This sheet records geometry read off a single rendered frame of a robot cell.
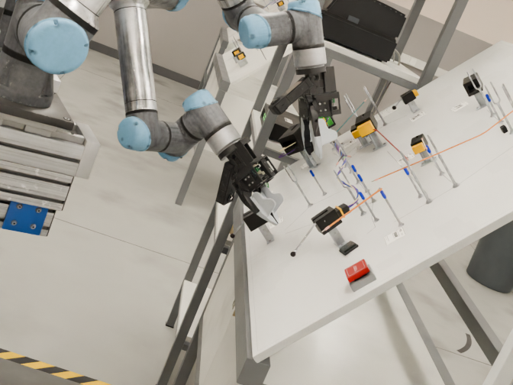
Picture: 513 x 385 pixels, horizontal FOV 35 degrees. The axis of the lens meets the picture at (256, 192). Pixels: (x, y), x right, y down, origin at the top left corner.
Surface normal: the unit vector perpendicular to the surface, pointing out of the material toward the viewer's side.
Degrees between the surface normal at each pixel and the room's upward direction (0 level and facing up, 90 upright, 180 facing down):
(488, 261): 94
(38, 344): 0
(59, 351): 0
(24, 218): 90
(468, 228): 53
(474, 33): 90
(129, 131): 90
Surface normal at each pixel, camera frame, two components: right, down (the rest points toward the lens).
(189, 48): 0.07, 0.30
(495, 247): -0.65, 0.02
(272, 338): -0.52, -0.81
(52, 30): 0.33, 0.51
